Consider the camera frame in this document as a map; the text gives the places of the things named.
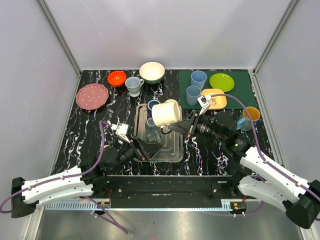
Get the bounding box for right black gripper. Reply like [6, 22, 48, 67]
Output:
[169, 109, 226, 144]

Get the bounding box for grey blue mug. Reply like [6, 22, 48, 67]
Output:
[145, 117, 161, 144]

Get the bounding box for cream white mug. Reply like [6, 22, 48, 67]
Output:
[151, 99, 182, 128]

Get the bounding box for blue butterfly mug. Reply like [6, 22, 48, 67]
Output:
[236, 106, 261, 132]

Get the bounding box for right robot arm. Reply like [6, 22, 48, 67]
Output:
[168, 111, 320, 229]

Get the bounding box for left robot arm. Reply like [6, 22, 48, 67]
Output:
[10, 137, 162, 219]

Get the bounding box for dark blue mug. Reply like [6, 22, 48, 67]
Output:
[147, 99, 161, 114]

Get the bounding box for silver metal tray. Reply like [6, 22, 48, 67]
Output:
[133, 103, 184, 163]

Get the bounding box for blue plastic tumbler front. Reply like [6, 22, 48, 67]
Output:
[186, 85, 202, 106]

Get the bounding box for blue plastic tumbler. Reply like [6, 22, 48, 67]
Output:
[190, 70, 208, 90]
[186, 85, 202, 106]

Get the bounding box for yellow square plate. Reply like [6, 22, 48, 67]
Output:
[201, 88, 227, 110]

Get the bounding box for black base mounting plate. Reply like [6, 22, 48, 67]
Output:
[90, 175, 244, 210]

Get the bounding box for blue plastic tumbler rear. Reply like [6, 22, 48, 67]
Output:
[190, 70, 208, 90]

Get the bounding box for lime green plate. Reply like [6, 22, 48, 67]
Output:
[209, 73, 235, 92]

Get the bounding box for large white bowl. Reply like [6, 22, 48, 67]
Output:
[139, 61, 165, 85]

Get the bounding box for light blue footed cup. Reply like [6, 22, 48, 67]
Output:
[125, 76, 145, 98]

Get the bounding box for orange red bowl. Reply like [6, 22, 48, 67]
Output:
[107, 70, 127, 87]

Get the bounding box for pink dotted plate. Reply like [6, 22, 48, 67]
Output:
[75, 83, 109, 111]

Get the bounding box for grey slotted cable duct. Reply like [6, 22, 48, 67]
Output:
[45, 199, 235, 212]

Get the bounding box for right aluminium frame post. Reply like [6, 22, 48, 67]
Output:
[252, 0, 301, 76]

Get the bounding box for aluminium frame post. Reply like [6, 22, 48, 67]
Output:
[34, 0, 82, 76]
[252, 0, 301, 76]

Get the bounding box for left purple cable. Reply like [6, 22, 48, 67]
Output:
[0, 120, 130, 235]

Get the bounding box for left aluminium frame post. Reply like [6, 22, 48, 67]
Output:
[34, 0, 82, 76]

